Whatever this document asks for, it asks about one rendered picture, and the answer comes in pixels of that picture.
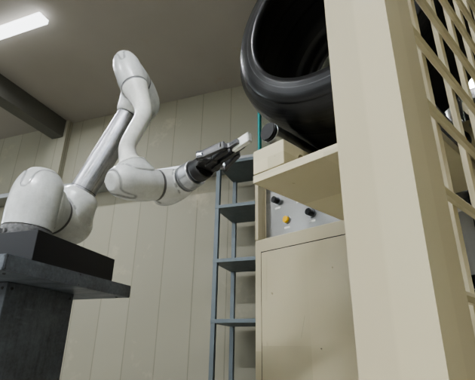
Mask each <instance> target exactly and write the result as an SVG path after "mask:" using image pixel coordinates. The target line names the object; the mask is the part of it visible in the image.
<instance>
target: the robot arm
mask: <svg viewBox="0 0 475 380"><path fill-rule="evenodd" d="M113 70H114V73H115V77H116V79H117V82H118V86H119V88H120V90H121V94H120V98H119V101H118V106H117V110H118V111H117V113H116V114H115V116H114V118H113V119H112V121H111V122H110V124H109V126H108V127H107V128H106V130H105V132H104V133H103V135H102V136H101V138H100V140H99V141H98V143H97V144H96V146H95V147H94V149H93V151H92V152H91V154H90V155H89V157H88V159H87V160H86V161H85V163H84V165H83V167H82V168H81V169H80V171H79V173H78V175H77V176H76V177H75V179H74V181H73V182H72V184H71V185H66V186H64V184H63V181H62V180H61V178H60V176H59V175H58V174H57V173H56V172H55V171H53V170H51V169H48V168H45V167H30V168H29V169H28V170H24V171H23V172H22V173H21V174H20V175H19V176H18V177H17V179H16V180H15V182H14V184H13V185H12V187H11V190H10V192H9V195H8V199H7V201H6V204H5V208H4V212H3V216H2V223H1V226H0V233H6V232H14V231H29V230H37V229H38V230H41V231H44V232H47V233H48V234H52V235H54V236H56V237H59V238H62V239H63V240H66V241H69V242H71V243H74V244H79V243H81V242H83V241H84V240H86V239H87V237H88V236H89V235H90V233H91V230H92V228H93V218H94V215H95V212H96V209H97V200H96V198H95V196H96V195H97V192H98V191H99V190H100V188H101V186H102V184H103V183H104V181H105V184H106V188H107V189H108V191H109V193H110V194H111V195H114V196H115V197H117V198H120V199H124V200H128V201H154V202H155V203H156V204H157V205H160V206H170V205H173V204H176V203H178V202H180V201H181V200H183V199H185V198H186V197H188V196H189V195H190V194H191V193H192V191H194V190H195V189H196V188H198V187H200V186H201V185H203V184H204V183H205V181H206V180H207V179H209V178H210V177H211V176H212V175H213V173H214V172H216V171H219V170H224V171H225V172H227V171H228V169H229V167H230V166H231V165H232V164H233V163H234V162H236V160H237V159H239V157H240V156H241V154H240V150H242V149H244V148H245V147H246V146H247V145H248V144H250V143H251V142H252V135H251V133H249V132H247V133H245V134H244V135H243V136H241V137H239V138H238V139H234V140H233V141H231V142H227V143H225V142H223V141H222V142H219V143H217V144H215V145H213V146H211V147H208V148H206V149H204V150H200V151H196V159H194V160H191V161H187V162H185V163H184V164H183V165H182V166H180V167H178V168H177V169H173V168H172V169H167V170H156V169H154V167H153V166H152V165H151V164H150V163H149V162H148V161H147V160H146V159H145V158H144V157H141V156H138V154H137V153H136V145H137V144H138V142H139V141H140V139H141V137H142V135H143V134H144V132H145V131H146V128H147V127H148V125H149V123H150V121H151V119H152V118H154V117H155V116H156V115H157V113H158V110H159V106H160V101H159V97H158V92H157V91H156V88H155V86H154V84H153V82H152V80H151V79H150V77H149V75H148V73H147V72H146V70H145V69H144V68H143V66H142V64H140V62H139V60H138V58H137V57H136V56H135V55H134V54H132V53H131V52H129V51H119V52H117V54H116V55H115V56H114V59H113ZM220 146H221V148H220ZM118 158H119V162H118V163H117V165H116V166H114V165H115V162H116V161H117V160H118ZM113 166H114V167H113Z"/></svg>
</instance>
